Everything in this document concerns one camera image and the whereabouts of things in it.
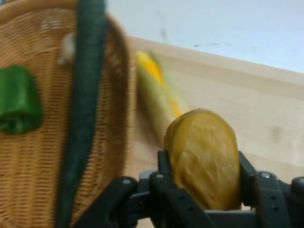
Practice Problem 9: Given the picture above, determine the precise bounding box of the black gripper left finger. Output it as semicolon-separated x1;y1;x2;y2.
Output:
76;150;210;228

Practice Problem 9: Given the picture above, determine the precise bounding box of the green bell pepper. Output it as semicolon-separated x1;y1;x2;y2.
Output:
0;66;45;135

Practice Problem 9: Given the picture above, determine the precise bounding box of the corn cob with husk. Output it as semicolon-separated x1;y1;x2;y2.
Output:
135;50;190;149

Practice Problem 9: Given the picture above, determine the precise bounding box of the woven wicker basket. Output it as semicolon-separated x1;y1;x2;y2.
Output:
0;0;134;228

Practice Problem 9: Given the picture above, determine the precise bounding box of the dark green cucumber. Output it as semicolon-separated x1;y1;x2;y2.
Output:
56;0;108;228

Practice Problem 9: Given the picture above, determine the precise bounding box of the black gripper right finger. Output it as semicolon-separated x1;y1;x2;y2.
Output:
238;151;304;228

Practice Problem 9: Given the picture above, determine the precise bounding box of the small white garlic bulb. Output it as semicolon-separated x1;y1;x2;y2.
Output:
57;32;76;65

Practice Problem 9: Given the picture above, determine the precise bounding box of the yellow-brown potato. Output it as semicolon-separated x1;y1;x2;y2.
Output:
163;108;243;211

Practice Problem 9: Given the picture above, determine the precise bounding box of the light wooden board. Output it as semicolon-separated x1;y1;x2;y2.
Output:
128;37;304;228

